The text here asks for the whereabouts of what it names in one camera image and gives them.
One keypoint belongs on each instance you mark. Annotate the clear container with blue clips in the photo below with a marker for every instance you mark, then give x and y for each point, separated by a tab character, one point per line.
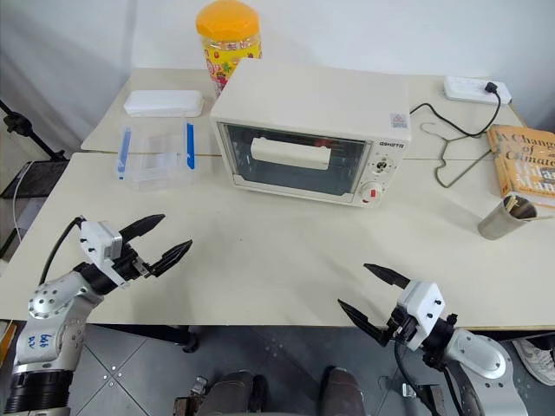
152	169

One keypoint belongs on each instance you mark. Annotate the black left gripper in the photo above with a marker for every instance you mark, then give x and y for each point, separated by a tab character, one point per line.
128	263

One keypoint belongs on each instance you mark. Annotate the cream toaster oven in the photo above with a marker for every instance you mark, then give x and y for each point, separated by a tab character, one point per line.
312	99

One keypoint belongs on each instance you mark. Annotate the yellow paperback book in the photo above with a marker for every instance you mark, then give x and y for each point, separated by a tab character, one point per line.
524	160

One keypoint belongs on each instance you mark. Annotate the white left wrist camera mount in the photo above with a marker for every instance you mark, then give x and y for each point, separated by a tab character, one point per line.
100	242

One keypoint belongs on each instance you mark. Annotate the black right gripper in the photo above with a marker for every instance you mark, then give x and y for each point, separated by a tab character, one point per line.
403	329

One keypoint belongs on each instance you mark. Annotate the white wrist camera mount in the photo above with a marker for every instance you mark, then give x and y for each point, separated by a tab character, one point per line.
100	242
422	303

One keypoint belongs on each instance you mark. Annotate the wooden sticks in cup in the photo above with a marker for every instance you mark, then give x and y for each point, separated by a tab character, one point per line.
512	203

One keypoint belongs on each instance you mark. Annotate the orange jar lid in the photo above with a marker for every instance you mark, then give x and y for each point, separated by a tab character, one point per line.
227	17

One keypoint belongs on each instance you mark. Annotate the white rectangular plastic lid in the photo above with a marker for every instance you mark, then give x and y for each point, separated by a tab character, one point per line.
165	102

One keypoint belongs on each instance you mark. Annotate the white sneaker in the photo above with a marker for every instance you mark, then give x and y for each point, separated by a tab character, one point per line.
535	359

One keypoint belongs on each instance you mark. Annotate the white power strip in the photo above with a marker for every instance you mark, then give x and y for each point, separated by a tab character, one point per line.
468	89

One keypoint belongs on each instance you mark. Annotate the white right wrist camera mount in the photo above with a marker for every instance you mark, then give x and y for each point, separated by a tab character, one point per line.
422	303

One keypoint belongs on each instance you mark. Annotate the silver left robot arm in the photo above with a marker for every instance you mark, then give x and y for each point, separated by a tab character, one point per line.
47	303

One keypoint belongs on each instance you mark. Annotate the black flat stand base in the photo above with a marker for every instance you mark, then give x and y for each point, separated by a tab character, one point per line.
30	177

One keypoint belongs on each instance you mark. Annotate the metal cup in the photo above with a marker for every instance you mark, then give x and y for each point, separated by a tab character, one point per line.
498	223

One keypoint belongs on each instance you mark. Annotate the yellow printed candy jar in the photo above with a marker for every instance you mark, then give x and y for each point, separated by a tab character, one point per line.
230	56

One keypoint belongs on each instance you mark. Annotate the red and white timer knob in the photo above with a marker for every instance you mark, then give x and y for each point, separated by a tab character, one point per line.
371	193

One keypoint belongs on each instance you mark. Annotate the black table leg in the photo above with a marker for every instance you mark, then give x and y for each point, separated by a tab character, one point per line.
165	336

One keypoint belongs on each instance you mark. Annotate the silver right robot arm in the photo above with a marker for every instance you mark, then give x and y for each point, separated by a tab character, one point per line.
477	355

